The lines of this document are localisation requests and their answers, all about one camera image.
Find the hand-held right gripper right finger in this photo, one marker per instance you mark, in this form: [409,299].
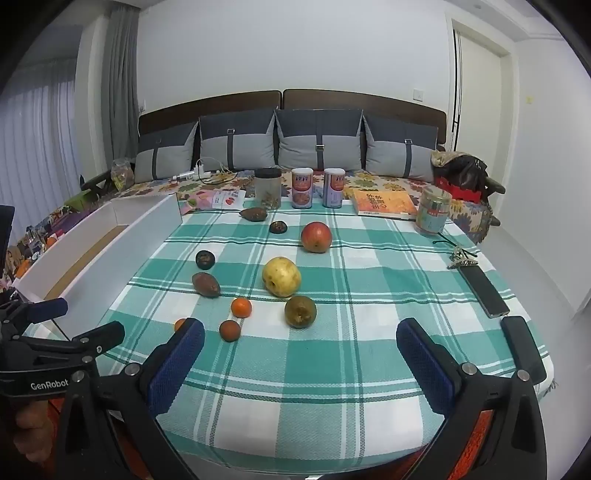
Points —
[425,369]

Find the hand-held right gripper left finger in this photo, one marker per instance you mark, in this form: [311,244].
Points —
[178,364]

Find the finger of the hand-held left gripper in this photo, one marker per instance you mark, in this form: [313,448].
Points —
[46,308]
[97,337]

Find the small reddish orange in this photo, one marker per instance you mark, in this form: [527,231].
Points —
[230,330]

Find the dark brown avocado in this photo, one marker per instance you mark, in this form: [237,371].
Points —
[254,214]
[206,285]

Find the long white box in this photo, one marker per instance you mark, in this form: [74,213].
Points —
[138,240]

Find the brown green pear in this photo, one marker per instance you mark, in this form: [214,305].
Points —
[300,312]

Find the yellow pear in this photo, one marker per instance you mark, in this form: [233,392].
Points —
[281,277]

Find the red apple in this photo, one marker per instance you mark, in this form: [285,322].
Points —
[316,237]

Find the person's left hand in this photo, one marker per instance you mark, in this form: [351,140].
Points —
[32,427]

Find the silver-edged smartphone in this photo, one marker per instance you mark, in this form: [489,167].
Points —
[485,293]

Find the green white plaid cloth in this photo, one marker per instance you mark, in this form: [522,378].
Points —
[323,369]

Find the dark passion fruit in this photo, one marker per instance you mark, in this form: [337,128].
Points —
[204,259]

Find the bunch of keys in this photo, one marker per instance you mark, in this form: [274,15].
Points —
[459,262]

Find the dark wooden armrest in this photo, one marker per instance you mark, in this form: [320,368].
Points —
[495,186]
[94,181]

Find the clear bag of snacks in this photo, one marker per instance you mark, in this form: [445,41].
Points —
[122,174]

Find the clear jar with gold lid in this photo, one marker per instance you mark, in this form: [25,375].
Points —
[433,212]

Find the pink white snack packet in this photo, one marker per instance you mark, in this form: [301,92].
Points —
[217,199]

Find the white sheer curtain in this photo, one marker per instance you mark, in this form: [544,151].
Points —
[37,138]

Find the wrinkled brown passion fruit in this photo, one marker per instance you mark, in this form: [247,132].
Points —
[279,227]

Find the orange book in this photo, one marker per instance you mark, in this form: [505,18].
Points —
[383,202]

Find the red box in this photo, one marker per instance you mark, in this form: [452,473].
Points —
[461,191]

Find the floral blanket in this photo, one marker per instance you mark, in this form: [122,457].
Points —
[383,182]

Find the grey two-tone cushion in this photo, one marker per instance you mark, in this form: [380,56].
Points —
[397,152]
[318,138]
[240,143]
[166,157]

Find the clear jar with dark lid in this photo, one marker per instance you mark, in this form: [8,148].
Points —
[268,191]

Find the black and red bag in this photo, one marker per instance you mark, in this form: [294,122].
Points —
[461,166]

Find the grey curtain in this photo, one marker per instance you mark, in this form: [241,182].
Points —
[120,83]

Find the white door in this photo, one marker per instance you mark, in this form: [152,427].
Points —
[480,92]

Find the white light switch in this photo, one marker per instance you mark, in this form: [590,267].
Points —
[418,95]

